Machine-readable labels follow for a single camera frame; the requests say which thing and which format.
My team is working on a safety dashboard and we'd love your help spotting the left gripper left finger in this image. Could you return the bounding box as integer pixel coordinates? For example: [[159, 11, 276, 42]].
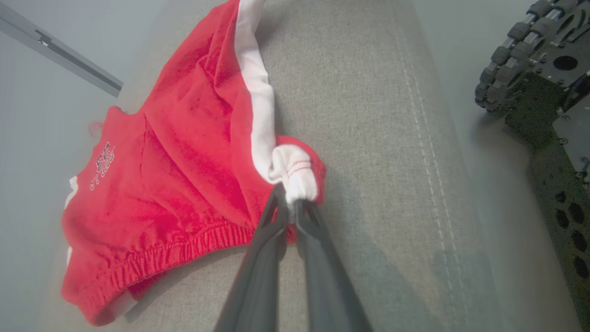
[[214, 184, 290, 332]]

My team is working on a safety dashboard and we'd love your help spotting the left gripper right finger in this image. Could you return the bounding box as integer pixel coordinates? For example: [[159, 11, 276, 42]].
[[294, 198, 373, 332]]

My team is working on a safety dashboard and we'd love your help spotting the black robot omni wheel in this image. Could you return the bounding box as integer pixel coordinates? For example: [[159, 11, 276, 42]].
[[475, 0, 590, 116]]

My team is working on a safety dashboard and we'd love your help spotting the red shorts white side stripe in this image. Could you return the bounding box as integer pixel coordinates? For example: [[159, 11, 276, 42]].
[[60, 0, 327, 327]]

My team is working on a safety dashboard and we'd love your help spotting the grey aluminium rail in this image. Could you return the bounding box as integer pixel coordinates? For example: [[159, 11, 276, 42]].
[[0, 2, 124, 97]]

